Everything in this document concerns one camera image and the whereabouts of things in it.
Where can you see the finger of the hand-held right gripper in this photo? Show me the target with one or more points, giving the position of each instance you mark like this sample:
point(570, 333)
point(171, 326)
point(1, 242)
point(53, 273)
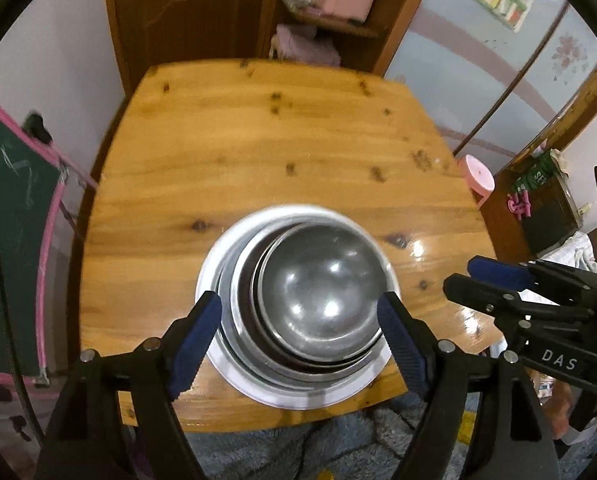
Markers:
point(483, 297)
point(498, 272)

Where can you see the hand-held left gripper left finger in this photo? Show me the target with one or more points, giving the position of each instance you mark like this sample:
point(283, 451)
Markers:
point(198, 337)

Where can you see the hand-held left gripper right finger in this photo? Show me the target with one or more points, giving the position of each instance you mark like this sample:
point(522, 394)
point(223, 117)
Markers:
point(403, 345)

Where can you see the blue floral plate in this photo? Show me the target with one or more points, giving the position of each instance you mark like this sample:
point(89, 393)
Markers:
point(224, 300)

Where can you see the large white plate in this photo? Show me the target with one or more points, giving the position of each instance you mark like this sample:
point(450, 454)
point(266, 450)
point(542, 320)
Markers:
point(208, 280)

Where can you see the large steel bowl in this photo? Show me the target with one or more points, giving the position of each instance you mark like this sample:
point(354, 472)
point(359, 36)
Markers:
point(241, 290)

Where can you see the small steel bowl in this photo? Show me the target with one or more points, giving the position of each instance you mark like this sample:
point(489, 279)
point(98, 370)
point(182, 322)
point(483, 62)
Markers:
point(323, 290)

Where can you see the person's right hand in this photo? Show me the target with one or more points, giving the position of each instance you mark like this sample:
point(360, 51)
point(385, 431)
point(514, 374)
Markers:
point(558, 405)

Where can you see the pink toy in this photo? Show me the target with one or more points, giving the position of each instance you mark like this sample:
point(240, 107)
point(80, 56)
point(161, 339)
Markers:
point(519, 206)

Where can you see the dark wooden cabinet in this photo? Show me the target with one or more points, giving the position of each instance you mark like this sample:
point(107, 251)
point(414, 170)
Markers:
point(548, 220)

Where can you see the checkered cloth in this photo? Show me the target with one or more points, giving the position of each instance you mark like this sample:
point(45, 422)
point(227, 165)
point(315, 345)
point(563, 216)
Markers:
point(575, 252)

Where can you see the pink plastic stool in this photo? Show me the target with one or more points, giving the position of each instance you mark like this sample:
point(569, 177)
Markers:
point(478, 177)

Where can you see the green packet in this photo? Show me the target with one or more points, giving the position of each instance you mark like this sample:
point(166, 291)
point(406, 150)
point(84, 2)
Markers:
point(535, 175)

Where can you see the grey fluffy rug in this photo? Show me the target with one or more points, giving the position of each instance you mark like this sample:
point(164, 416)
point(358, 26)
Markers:
point(328, 440)

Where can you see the pale blue sliding wardrobe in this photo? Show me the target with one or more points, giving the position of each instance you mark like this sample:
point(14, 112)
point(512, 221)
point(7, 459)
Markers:
point(458, 70)

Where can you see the wooden corner shelf unit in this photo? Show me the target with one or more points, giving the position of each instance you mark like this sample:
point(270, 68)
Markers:
point(398, 5)

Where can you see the pink cloth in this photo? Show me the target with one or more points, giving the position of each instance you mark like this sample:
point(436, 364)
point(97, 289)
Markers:
point(306, 47)

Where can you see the brown wooden door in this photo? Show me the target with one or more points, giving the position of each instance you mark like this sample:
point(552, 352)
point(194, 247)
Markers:
point(178, 15)

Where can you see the green chalkboard with pink frame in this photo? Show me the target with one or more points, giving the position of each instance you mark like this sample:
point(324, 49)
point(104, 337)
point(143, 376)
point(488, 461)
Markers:
point(13, 240)

